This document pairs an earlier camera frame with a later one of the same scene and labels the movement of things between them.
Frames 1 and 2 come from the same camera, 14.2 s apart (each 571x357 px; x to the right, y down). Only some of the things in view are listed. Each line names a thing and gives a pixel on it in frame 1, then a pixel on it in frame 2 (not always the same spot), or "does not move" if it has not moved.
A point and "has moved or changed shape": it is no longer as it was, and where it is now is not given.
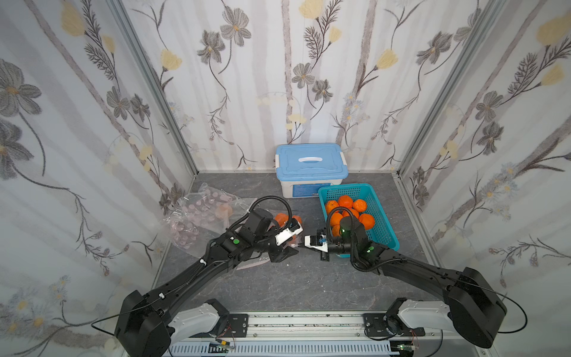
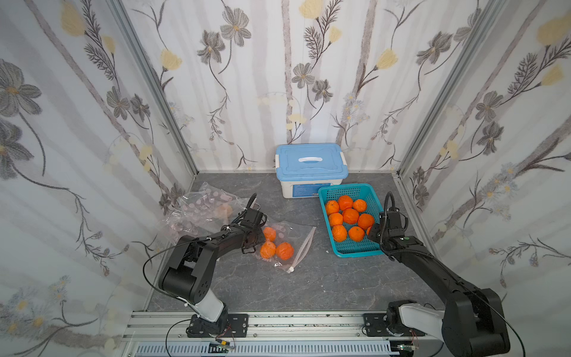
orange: (331, 204) does not move
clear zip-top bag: (201, 216) does not move
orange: (345, 201) does not move
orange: (360, 205) does not move
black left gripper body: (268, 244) → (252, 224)
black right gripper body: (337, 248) → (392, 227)
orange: (334, 220) does not move
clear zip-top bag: (291, 237) has moved or changed shape
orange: (367, 220) does not move
